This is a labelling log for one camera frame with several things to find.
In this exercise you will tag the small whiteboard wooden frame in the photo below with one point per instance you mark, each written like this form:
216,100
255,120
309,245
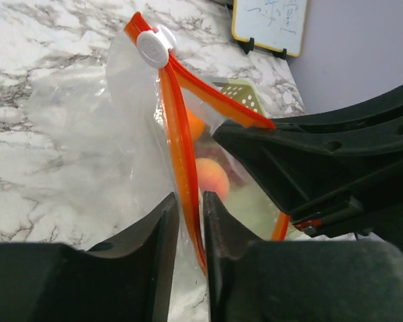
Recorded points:
275,25

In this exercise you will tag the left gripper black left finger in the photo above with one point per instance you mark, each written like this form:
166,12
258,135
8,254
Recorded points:
127,277

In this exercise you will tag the peach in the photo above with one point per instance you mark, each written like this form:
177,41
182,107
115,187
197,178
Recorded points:
212,177

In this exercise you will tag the green plastic basket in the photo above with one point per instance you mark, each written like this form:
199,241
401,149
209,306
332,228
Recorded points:
240,91

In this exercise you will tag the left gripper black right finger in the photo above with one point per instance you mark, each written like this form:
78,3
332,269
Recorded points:
250,279

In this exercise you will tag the orange fruit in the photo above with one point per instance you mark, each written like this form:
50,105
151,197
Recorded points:
196,126

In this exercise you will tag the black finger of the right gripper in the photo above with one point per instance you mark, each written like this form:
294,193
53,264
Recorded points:
332,172

